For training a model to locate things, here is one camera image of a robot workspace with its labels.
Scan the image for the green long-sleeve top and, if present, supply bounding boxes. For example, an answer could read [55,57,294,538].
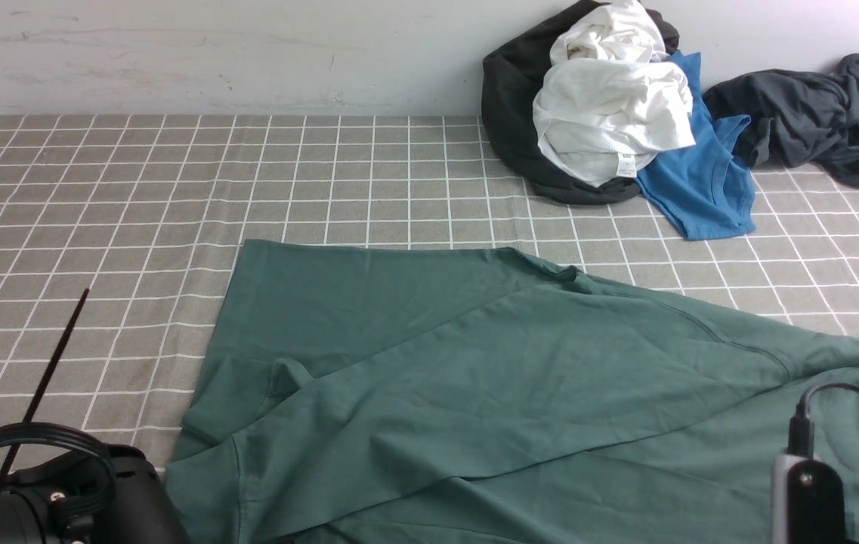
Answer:
[166,239,859,543]

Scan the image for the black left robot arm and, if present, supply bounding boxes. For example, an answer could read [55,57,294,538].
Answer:
[0,444,190,543]

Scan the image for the blue t-shirt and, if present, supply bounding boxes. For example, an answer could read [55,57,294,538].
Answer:
[636,51,756,241]

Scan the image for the dark grey crumpled garment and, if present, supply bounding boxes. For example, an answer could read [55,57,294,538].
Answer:
[703,53,859,189]

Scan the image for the white crumpled shirt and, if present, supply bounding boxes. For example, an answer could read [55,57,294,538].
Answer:
[533,1,695,187]

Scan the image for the black garment in pile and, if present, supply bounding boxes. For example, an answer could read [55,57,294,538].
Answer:
[481,1,680,206]

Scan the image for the grey checked tablecloth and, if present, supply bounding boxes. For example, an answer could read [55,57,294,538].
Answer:
[0,115,859,465]

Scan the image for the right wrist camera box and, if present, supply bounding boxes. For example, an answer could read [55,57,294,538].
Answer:
[771,453,846,543]

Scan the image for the black right camera cable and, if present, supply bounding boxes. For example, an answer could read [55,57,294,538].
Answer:
[787,382,859,459]

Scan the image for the black cable tie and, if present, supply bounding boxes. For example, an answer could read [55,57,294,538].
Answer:
[0,288,91,495]

